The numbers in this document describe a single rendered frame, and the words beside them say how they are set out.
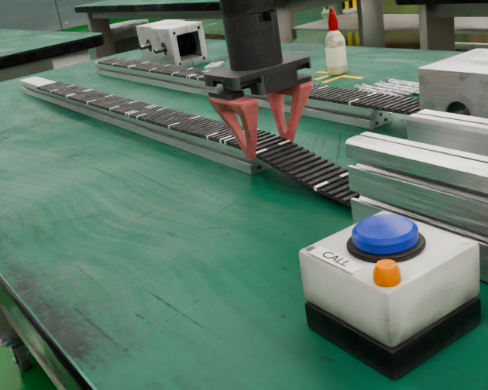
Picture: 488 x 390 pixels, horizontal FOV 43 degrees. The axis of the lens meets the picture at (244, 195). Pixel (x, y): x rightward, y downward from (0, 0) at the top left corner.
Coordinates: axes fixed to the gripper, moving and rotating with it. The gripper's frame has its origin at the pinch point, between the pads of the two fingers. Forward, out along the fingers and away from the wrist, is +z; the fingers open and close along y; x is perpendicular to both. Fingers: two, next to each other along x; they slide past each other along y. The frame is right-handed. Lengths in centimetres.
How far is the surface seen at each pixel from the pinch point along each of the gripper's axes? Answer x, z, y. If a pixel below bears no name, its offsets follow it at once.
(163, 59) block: 80, 1, 28
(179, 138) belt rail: 19.5, 2.0, -1.3
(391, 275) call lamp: -34.2, -3.5, -16.7
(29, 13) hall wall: 1085, 34, 286
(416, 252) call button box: -32.9, -3.0, -13.2
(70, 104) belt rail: 63, 2, -2
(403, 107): -4.2, -0.1, 17.6
